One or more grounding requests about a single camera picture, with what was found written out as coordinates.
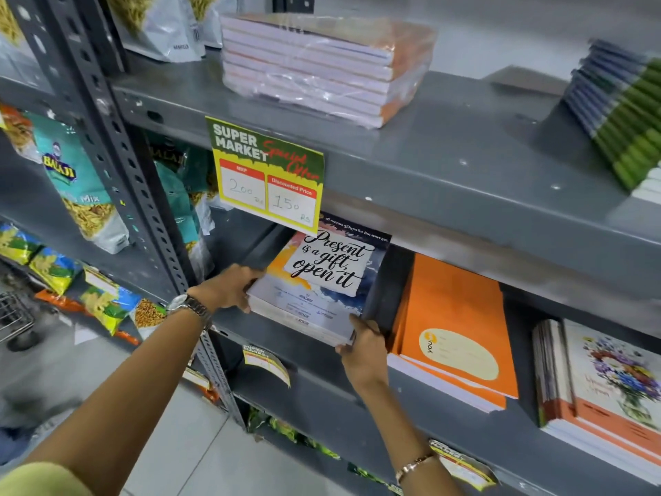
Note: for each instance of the silver metal wristwatch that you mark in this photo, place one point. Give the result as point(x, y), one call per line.
point(190, 306)

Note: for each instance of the light green sleeve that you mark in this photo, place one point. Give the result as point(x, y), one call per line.
point(41, 483)

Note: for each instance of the person's right forearm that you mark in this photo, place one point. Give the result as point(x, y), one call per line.
point(408, 439)

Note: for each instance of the person's right thumb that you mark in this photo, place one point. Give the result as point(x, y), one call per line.
point(365, 326)

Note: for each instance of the small yellow price tag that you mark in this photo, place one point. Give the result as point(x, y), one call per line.
point(462, 467)
point(197, 379)
point(266, 362)

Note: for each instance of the clear snack bag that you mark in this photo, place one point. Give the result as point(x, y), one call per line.
point(15, 41)

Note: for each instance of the white snack bag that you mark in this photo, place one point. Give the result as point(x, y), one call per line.
point(160, 25)
point(217, 18)

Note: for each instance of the person's left forearm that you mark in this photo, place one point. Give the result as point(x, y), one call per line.
point(119, 402)

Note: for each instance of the plastic wrapped orange notebook stack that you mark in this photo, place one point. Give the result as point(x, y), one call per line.
point(320, 67)

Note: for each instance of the green and yellow price sign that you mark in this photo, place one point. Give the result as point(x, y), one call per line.
point(266, 173)

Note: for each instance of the grey slotted metal shelf rack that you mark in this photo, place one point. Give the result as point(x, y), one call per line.
point(465, 165)

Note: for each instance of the stack of lettered cover notebooks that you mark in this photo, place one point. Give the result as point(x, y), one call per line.
point(320, 284)

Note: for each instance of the green snack packets group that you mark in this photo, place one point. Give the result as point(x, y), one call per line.
point(289, 431)

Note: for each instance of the stack of green spine notebooks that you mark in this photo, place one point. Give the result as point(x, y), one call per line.
point(619, 113)

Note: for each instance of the stack of orange notebooks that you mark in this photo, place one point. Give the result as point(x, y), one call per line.
point(454, 325)

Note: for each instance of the person's right hand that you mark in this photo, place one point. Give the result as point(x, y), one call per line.
point(364, 356)

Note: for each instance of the teal snack mix packet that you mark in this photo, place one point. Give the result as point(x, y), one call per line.
point(77, 185)

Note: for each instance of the person's left hand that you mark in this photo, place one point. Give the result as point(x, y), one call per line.
point(222, 289)

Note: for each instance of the person's left fingers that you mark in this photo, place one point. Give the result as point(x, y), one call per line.
point(247, 276)

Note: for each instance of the stack of floral cover notebooks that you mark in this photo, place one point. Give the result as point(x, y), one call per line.
point(604, 392)

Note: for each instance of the row of yellow green snack packets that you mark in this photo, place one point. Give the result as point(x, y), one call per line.
point(103, 302)

